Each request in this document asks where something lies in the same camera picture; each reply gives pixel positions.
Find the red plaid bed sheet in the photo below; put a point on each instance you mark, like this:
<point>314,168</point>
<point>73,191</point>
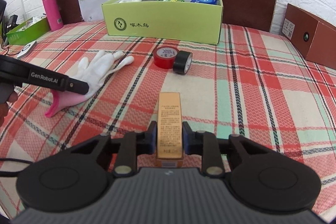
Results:
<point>251,83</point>

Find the person's left hand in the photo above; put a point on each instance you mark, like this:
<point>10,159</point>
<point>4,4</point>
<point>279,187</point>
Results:
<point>8,95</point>

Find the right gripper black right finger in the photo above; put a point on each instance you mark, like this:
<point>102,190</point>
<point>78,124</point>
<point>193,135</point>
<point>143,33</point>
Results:
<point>206,145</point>

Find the green open shoe box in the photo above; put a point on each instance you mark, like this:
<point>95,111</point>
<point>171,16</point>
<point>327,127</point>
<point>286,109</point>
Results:
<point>186,21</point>

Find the brown open cardboard box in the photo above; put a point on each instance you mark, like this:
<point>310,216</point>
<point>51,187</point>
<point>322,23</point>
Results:
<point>313,37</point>

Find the black tape roll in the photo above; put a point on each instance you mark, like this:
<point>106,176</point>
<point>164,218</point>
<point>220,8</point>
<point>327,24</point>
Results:
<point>182,62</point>

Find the red tape roll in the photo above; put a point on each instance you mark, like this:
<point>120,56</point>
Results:
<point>164,57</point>

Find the pink thermos bottle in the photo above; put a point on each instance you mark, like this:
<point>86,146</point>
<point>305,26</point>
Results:
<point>53,14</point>

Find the green box lid tray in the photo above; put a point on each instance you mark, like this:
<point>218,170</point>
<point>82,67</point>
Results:
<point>28,31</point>

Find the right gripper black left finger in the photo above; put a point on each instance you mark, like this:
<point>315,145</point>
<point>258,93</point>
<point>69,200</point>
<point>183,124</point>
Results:
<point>130,146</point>

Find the gold rectangular box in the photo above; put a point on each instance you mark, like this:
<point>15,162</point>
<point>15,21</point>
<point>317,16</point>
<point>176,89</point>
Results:
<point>169,152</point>

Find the white power bank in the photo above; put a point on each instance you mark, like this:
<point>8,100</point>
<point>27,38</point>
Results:
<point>26,50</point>

